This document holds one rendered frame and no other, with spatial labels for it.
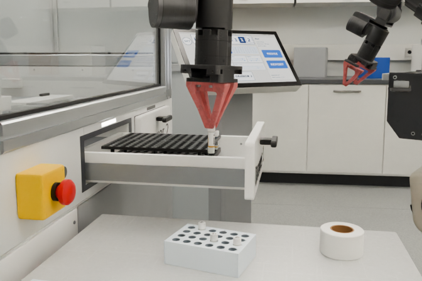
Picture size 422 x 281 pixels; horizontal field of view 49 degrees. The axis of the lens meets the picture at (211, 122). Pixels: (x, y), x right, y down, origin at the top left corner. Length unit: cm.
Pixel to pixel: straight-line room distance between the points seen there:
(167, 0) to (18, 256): 45
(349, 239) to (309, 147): 323
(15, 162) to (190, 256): 30
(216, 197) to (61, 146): 128
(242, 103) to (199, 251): 135
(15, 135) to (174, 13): 30
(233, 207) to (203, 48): 144
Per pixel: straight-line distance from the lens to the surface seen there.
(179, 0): 70
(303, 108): 395
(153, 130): 133
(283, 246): 84
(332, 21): 468
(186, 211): 284
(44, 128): 83
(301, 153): 401
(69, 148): 90
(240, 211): 212
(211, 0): 72
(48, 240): 87
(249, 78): 193
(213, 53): 71
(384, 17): 155
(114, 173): 95
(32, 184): 74
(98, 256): 81
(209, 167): 89
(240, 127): 203
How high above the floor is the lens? 108
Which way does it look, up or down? 8 degrees down
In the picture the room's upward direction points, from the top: straight up
